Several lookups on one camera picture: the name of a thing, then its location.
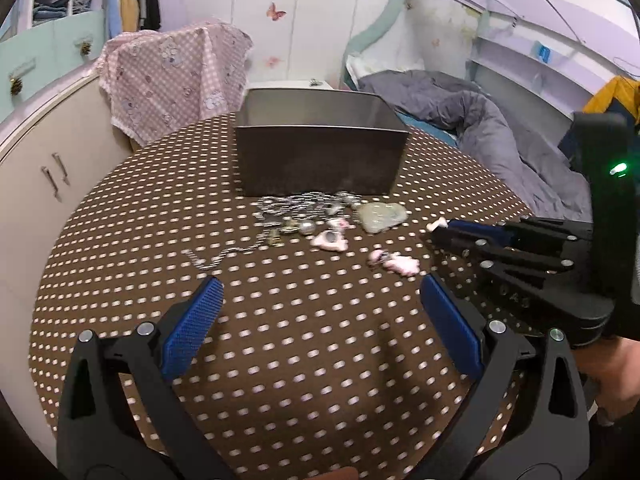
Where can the grey duvet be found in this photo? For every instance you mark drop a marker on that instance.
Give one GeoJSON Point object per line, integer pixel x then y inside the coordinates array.
{"type": "Point", "coordinates": [500, 130]}

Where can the pinecone drawer knob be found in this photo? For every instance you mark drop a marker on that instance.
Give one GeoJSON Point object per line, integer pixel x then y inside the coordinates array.
{"type": "Point", "coordinates": [86, 47]}
{"type": "Point", "coordinates": [16, 85]}

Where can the small pink bead charm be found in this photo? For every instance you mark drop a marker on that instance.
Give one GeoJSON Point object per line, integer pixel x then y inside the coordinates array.
{"type": "Point", "coordinates": [340, 223]}

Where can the pink charm with dark centre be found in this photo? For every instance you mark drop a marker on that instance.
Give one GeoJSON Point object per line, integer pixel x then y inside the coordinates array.
{"type": "Point", "coordinates": [330, 240]}

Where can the bronze round bell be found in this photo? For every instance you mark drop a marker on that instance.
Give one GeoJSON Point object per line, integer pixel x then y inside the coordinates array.
{"type": "Point", "coordinates": [287, 229]}

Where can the grey metal box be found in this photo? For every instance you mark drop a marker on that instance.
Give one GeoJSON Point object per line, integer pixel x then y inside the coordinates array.
{"type": "Point", "coordinates": [320, 160]}

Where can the pale green heart pendant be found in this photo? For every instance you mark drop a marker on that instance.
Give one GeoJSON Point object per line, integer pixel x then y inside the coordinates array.
{"type": "Point", "coordinates": [382, 216]}

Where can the folded jeans stack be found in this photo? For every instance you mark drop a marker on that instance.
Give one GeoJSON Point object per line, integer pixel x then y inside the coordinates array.
{"type": "Point", "coordinates": [52, 10]}

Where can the orange butterfly wall sticker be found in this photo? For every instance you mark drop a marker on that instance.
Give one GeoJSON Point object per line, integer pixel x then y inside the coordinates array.
{"type": "Point", "coordinates": [275, 12]}

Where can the silver round bell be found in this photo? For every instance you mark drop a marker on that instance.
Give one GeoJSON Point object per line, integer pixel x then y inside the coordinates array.
{"type": "Point", "coordinates": [306, 228]}

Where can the yellow jacket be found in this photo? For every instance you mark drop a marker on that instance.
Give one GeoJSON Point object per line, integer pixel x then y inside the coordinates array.
{"type": "Point", "coordinates": [615, 97]}

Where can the pink butterfly wall sticker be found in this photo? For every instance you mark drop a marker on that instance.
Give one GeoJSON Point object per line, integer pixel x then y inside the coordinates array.
{"type": "Point", "coordinates": [272, 61]}

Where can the person's right hand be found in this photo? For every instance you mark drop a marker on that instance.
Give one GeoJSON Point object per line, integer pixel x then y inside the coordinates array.
{"type": "Point", "coordinates": [617, 380]}

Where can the pink checkered cloth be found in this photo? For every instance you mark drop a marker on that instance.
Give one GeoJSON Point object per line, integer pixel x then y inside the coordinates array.
{"type": "Point", "coordinates": [170, 80]}

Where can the small pink white charm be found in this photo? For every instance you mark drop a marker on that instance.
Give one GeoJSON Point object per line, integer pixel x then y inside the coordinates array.
{"type": "Point", "coordinates": [439, 223]}

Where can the brown polka-dot tablecloth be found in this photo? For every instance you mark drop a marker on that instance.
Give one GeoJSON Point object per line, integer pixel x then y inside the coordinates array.
{"type": "Point", "coordinates": [300, 340]}

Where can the white wall shelf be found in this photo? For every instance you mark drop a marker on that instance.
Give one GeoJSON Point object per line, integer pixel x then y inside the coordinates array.
{"type": "Point", "coordinates": [535, 60]}

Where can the dark blue garment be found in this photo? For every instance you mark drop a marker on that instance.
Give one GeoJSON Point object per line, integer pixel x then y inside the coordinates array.
{"type": "Point", "coordinates": [572, 145]}

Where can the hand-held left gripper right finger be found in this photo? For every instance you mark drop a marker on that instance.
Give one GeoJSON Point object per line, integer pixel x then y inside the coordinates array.
{"type": "Point", "coordinates": [450, 330]}

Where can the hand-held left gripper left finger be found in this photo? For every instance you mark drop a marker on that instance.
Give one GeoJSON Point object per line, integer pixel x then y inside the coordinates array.
{"type": "Point", "coordinates": [192, 330]}

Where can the teal drawer unit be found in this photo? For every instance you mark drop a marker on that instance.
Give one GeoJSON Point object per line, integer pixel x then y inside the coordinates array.
{"type": "Point", "coordinates": [45, 45]}

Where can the pink bow charm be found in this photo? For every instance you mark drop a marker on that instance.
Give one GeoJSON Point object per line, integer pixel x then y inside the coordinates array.
{"type": "Point", "coordinates": [400, 263]}

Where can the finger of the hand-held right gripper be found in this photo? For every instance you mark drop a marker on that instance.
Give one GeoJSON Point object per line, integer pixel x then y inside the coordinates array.
{"type": "Point", "coordinates": [477, 229]}
{"type": "Point", "coordinates": [470, 250]}

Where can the small blue shelf item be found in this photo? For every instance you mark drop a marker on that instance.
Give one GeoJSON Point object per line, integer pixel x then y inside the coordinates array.
{"type": "Point", "coordinates": [543, 52]}

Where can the blue bed sheet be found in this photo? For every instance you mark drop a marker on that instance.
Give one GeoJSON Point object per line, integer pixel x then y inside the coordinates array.
{"type": "Point", "coordinates": [425, 127]}

